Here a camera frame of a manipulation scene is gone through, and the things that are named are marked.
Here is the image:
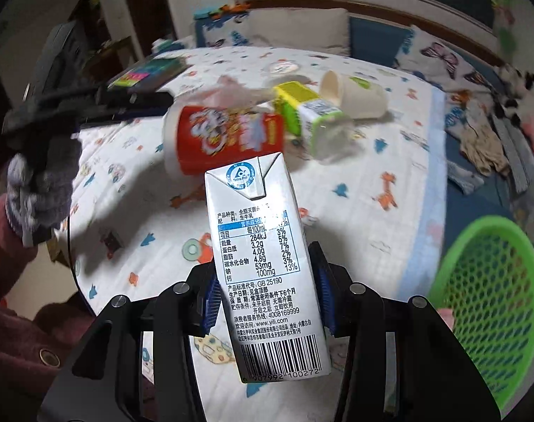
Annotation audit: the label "green hanging decoration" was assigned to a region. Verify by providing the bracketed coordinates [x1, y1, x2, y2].
[489, 0, 519, 60]

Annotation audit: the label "yellow green drink carton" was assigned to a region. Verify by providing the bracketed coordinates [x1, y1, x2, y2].
[273, 81, 344, 138]

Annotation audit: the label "white paper cup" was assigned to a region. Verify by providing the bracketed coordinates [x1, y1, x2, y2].
[320, 70, 388, 119]

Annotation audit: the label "dark wooden door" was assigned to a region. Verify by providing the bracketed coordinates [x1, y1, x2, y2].
[117, 0, 180, 58]

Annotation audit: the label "brown patterned clothes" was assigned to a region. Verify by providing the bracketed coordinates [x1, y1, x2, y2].
[458, 114, 511, 177]

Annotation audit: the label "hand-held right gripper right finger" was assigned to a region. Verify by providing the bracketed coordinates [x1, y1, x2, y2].
[309, 242, 501, 422]

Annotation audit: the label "clear plastic bag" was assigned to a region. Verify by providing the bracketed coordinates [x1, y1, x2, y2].
[197, 75, 276, 113]

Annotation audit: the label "beige cushion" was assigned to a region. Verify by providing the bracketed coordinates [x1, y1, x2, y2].
[245, 8, 351, 57]

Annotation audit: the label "person's maroon clothing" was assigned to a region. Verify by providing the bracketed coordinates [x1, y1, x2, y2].
[0, 290, 101, 422]

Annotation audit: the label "white and blue milk carton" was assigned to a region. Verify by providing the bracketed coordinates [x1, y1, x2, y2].
[204, 152, 331, 384]

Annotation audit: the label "butterfly print pillow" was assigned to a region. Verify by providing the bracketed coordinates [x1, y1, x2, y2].
[392, 24, 496, 93]

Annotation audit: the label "red instant noodle cup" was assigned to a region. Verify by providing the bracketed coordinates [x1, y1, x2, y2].
[163, 104, 286, 177]

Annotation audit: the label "black and white plush cow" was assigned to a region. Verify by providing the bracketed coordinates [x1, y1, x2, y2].
[496, 64, 534, 126]

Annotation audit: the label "person's left forearm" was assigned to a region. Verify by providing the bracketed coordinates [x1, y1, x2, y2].
[0, 196, 40, 292]

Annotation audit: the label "person's left hand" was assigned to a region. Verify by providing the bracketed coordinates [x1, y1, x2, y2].
[5, 140, 82, 248]

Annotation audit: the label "black box with colourful print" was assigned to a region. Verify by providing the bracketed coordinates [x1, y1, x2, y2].
[106, 56, 186, 91]

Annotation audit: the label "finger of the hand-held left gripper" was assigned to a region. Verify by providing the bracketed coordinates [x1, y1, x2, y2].
[78, 85, 133, 104]
[79, 91, 175, 123]

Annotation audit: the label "small butterfly print cushion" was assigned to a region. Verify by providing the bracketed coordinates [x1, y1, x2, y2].
[196, 18, 250, 49]

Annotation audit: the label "small colourful toys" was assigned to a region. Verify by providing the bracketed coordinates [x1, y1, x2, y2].
[193, 4, 252, 21]

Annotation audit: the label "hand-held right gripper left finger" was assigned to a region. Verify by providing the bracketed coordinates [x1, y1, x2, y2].
[38, 264, 221, 422]

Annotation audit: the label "green plastic basket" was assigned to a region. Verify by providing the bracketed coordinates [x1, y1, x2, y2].
[427, 215, 534, 411]

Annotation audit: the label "grey patterned cloth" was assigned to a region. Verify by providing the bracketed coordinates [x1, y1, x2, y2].
[491, 114, 534, 194]

